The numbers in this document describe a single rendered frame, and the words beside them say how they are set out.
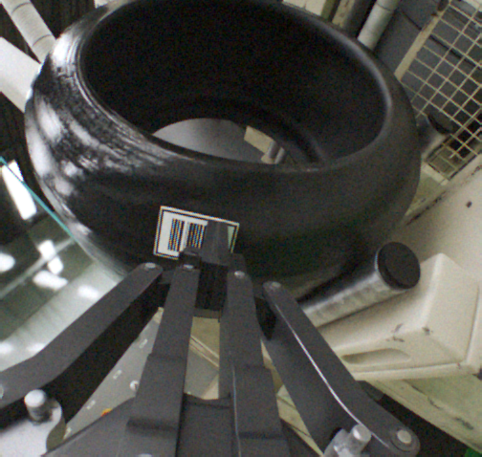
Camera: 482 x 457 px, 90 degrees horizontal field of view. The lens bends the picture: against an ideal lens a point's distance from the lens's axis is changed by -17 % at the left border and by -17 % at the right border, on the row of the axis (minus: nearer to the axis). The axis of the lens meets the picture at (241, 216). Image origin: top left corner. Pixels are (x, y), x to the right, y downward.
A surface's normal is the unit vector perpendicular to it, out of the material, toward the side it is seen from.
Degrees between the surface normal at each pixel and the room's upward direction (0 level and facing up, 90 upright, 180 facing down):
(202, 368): 90
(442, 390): 90
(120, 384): 90
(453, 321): 90
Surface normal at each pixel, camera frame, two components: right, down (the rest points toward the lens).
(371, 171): 0.28, -0.33
